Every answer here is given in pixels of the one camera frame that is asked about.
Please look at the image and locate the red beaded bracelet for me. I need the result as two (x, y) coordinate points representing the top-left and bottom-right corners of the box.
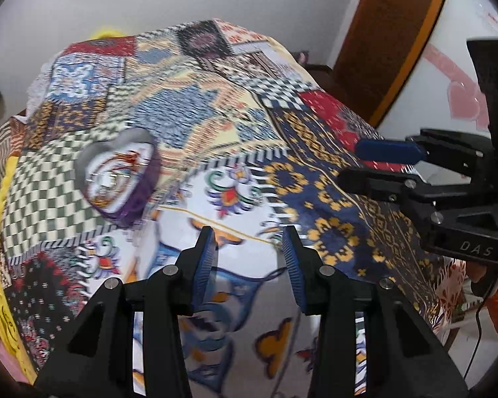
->
(87, 153), (150, 208)

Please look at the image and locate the red label sticker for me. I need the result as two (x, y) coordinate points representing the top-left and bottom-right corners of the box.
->
(477, 2), (498, 34)

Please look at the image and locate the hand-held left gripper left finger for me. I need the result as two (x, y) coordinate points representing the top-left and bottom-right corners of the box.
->
(35, 226), (219, 398)

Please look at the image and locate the yellow cloth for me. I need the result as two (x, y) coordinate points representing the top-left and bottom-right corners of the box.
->
(0, 155), (40, 382)

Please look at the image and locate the purple heart-shaped tin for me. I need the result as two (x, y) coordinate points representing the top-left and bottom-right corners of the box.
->
(75, 128), (162, 230)

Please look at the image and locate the yellow pillow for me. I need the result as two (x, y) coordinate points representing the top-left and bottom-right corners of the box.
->
(89, 26), (127, 40)

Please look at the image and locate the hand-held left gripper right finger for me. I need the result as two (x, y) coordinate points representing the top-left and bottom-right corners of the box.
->
(282, 226), (469, 398)

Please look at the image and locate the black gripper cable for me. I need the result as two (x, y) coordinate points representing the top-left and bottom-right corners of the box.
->
(462, 288), (498, 380)

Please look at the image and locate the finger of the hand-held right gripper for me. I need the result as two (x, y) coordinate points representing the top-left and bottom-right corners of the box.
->
(356, 128), (489, 164)
(336, 168), (436, 217)

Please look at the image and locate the brown wooden door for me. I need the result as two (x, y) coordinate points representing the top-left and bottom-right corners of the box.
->
(331, 0), (456, 128)

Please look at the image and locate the patchwork printed blanket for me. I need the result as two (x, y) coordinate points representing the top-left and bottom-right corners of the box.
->
(0, 19), (467, 398)

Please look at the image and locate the person's right hand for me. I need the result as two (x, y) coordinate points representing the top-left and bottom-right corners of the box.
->
(465, 259), (488, 297)

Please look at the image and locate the orange striped cloth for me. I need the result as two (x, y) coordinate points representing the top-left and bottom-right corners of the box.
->
(0, 112), (31, 204)

